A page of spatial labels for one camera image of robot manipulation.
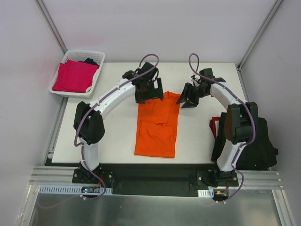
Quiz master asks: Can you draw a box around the orange t shirt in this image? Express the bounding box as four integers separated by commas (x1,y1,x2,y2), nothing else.
135,91,180,159

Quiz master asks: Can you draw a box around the white plastic basket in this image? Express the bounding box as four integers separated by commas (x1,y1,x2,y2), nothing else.
48,50,105,98

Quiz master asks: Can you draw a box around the pink t shirt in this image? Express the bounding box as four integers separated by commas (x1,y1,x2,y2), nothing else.
52,59,99,93

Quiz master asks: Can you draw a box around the black t shirt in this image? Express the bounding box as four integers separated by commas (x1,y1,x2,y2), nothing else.
211,113,278,170

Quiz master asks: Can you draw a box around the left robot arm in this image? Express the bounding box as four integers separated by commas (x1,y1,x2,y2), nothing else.
72,62,164,184

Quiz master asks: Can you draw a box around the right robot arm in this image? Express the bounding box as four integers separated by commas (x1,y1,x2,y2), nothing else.
176,68,258,187

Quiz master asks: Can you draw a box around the red t shirt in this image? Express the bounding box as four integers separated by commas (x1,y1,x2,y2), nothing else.
209,117,221,139

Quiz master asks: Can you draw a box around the dark navy t shirt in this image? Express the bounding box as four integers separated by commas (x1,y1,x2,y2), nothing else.
84,58,99,67

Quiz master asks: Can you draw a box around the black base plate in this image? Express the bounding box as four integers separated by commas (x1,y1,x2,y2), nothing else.
72,163,238,197

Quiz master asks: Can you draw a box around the right white cable duct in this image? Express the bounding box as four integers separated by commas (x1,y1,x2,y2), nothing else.
198,189,214,198

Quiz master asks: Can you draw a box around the white cable duct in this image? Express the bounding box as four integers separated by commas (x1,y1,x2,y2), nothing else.
39,185,113,195
198,189,214,198

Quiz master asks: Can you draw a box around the right aluminium frame post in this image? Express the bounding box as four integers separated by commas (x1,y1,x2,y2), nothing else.
237,0,284,71

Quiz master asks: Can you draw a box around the aluminium frame post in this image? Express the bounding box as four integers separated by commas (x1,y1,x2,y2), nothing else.
35,0,68,54
237,0,284,71

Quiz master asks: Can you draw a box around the left aluminium frame post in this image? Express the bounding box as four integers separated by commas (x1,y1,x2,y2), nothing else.
35,0,68,54

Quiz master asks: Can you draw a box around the left white cable duct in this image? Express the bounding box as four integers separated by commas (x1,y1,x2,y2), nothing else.
39,185,113,195

